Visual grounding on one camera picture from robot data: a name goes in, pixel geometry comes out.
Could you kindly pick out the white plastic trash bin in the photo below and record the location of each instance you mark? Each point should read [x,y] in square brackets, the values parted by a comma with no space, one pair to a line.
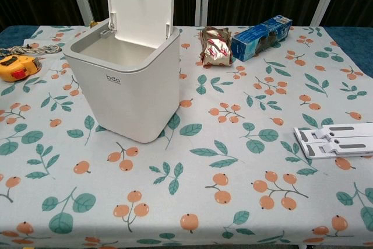
[131,100]

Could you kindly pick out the floral fruit print tablecloth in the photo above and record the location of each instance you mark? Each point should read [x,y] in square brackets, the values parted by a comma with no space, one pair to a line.
[204,173]

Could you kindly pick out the crumpled gold foil snack bag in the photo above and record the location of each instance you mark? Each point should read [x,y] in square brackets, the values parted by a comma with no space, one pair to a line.
[215,47]

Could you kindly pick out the blue toothpaste box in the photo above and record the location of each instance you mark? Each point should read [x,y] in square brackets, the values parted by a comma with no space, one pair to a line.
[256,42]

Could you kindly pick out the white square box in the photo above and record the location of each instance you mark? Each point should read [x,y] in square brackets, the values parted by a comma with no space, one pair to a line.
[140,7]

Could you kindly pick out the gold cookie package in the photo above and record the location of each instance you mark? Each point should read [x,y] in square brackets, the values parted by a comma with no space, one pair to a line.
[92,24]

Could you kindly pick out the white folding laptop stand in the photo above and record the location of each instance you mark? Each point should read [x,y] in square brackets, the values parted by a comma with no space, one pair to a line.
[320,150]

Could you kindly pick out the yellow tape measure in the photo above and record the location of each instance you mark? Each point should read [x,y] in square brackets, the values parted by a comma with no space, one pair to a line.
[14,68]

